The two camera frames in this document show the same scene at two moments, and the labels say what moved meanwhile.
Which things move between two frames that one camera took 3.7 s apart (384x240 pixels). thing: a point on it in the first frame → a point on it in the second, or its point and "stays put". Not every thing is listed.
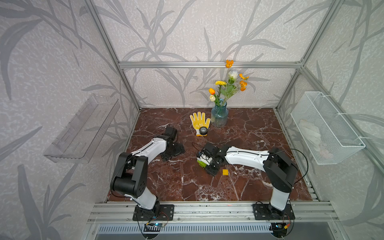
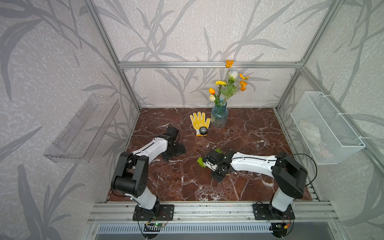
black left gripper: (166, 157) stays put
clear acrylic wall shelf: (78, 141) stays put
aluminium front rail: (122, 213) stays put
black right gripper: (210, 172) → (218, 179)
